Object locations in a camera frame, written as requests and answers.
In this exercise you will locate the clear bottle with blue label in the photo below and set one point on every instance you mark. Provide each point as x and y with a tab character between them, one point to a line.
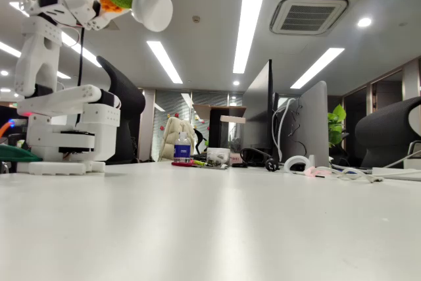
182	152

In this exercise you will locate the clear plastic container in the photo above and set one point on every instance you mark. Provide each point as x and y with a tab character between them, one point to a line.
217	157

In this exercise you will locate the ceiling air conditioner vent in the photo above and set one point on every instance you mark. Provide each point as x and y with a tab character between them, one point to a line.
309	14

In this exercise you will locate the crochet sunflower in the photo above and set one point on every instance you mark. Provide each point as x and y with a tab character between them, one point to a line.
154	8

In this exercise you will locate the thin black-edged monitor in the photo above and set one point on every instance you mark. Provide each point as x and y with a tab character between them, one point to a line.
270	96

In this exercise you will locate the pink translucent object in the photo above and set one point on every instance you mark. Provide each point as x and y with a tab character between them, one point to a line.
317	171

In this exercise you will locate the grey monitor back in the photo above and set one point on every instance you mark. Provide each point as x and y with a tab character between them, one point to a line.
312	119

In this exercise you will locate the green leafy plant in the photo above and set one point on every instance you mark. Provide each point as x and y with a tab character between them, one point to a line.
335	126

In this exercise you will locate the brown cardboard box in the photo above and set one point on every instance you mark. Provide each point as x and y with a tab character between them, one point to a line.
205	111

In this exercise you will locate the round ceiling downlight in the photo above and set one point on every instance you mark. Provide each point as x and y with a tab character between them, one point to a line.
364	22

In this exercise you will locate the ceiling smoke detector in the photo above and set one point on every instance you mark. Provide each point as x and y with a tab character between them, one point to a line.
196	19

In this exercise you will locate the small pink box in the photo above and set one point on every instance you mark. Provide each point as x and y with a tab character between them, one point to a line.
236	159

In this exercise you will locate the white flat power strip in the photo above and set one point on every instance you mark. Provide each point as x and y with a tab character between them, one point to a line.
394	173

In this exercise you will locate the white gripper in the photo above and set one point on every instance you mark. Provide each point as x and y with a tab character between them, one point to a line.
83	7

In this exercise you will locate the green highlighter pen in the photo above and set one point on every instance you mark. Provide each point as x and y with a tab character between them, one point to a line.
200	163

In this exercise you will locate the long ceiling light strip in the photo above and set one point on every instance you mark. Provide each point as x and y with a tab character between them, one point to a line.
251	14
164	62
317	67

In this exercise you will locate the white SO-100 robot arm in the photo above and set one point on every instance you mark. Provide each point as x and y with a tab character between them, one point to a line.
36	57

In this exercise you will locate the red pen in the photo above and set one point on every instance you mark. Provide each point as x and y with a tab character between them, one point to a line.
182	164

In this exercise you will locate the black mesh office chair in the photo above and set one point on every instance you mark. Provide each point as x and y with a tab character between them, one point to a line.
385	129
128	103

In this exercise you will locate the green flat object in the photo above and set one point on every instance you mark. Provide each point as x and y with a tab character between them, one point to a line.
16	154

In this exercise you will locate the cream padded jacket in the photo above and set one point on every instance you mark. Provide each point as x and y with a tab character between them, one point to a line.
171	136

